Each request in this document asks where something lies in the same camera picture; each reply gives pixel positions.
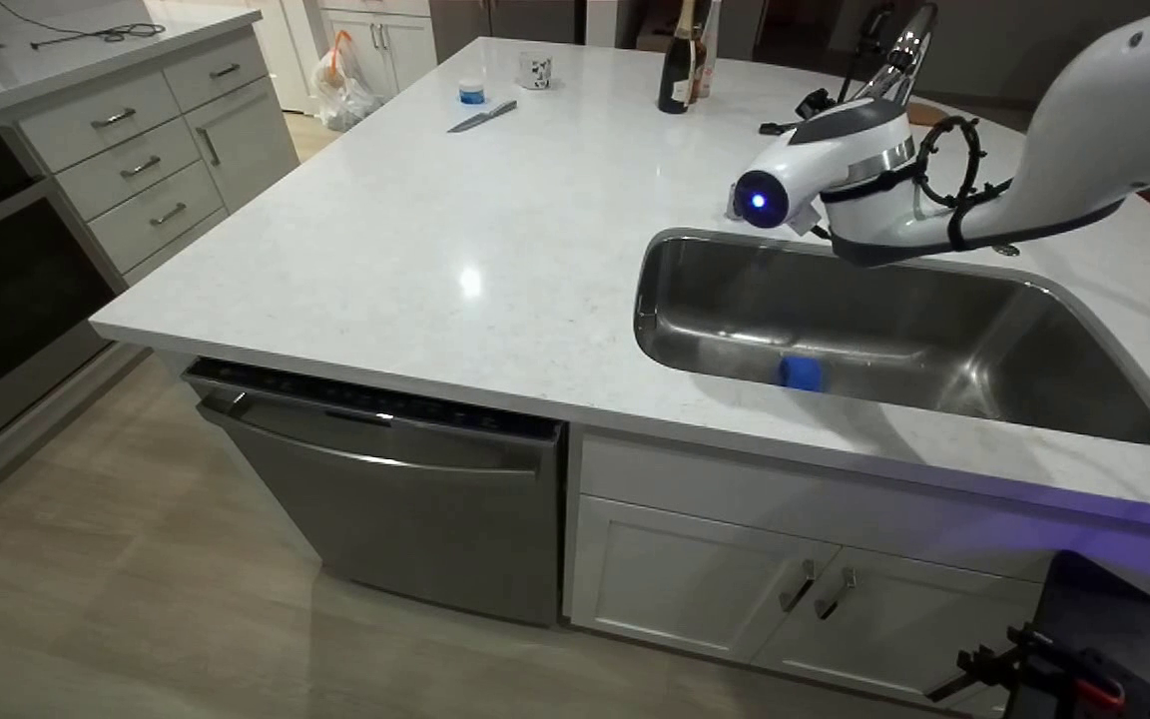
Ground blue sponge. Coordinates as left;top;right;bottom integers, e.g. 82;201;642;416
774;350;830;396

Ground grey island cabinet fronts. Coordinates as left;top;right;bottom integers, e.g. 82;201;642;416
561;423;1150;709

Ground stainless steel dishwasher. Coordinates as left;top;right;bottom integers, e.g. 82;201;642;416
185;356;567;629

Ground small dark flat object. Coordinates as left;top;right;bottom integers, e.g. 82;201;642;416
443;91;524;134

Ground small clear glass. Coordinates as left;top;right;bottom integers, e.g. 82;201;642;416
519;53;557;94

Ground green wine bottle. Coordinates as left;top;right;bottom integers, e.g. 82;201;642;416
654;0;693;115

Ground stainless steel sink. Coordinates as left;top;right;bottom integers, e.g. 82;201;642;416
629;227;1150;451

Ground white sideboard cabinet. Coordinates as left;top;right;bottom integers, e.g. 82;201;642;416
312;0;439;98

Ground chrome gooseneck faucet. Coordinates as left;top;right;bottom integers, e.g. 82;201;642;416
863;0;942;113

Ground white base cabinet run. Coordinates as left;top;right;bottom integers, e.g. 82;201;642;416
0;9;304;529

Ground built-in black oven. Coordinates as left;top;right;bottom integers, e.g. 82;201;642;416
0;129;121;487

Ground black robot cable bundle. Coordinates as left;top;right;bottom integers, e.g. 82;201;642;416
911;113;1022;254

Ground dark cord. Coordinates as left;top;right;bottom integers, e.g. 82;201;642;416
26;15;167;53

